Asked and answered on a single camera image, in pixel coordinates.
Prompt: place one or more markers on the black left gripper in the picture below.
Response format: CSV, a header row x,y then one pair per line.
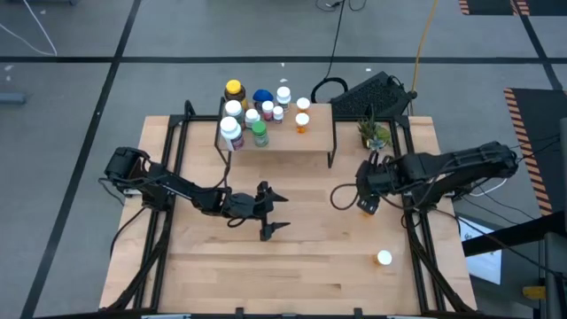
x,y
248,206

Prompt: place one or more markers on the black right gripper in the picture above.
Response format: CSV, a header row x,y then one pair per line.
x,y
376,181

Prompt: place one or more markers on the green caffeine bottle green cap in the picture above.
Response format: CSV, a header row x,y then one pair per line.
x,y
259,127

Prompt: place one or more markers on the large white bottle maroon label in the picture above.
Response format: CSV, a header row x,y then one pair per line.
x,y
229,124

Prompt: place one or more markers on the small white bottle black label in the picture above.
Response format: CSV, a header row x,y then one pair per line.
x,y
278,111

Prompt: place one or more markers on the pink bottle white cap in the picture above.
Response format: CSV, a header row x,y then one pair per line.
x,y
267,106

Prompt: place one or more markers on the bottle with blue cap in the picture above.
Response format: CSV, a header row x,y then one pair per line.
x,y
263,95

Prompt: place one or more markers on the white bottle colourful label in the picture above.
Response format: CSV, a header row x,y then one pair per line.
x,y
283,93

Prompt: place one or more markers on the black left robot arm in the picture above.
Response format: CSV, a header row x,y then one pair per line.
x,y
177,188

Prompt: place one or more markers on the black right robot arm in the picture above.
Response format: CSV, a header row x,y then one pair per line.
x,y
456,166

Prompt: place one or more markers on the wooden shelf black metal legs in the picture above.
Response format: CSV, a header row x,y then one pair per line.
x,y
310,142

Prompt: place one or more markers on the potted succulent plant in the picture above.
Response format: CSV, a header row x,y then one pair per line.
x,y
374,133

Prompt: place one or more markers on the black keyboard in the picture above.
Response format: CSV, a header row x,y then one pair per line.
x,y
372,95

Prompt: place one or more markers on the brown bottle yellow cap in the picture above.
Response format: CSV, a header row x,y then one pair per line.
x,y
233,86

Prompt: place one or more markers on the white paper sheet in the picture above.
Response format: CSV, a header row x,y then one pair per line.
x,y
483,266

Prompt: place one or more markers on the black slanted beam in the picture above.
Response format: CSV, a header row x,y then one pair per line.
x,y
509,237

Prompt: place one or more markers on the black hazard striped floor mat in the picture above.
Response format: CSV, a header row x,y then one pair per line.
x,y
491,6
545,133

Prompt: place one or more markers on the grey floor block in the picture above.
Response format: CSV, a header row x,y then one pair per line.
x,y
11,98

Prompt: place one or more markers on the black table edge bracket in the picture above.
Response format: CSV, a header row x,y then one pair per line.
x,y
239,313
358,313

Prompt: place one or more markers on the black aluminium table frame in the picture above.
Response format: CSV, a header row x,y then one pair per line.
x,y
199,119

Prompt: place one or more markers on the grey metal post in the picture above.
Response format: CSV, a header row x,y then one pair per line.
x,y
556,274

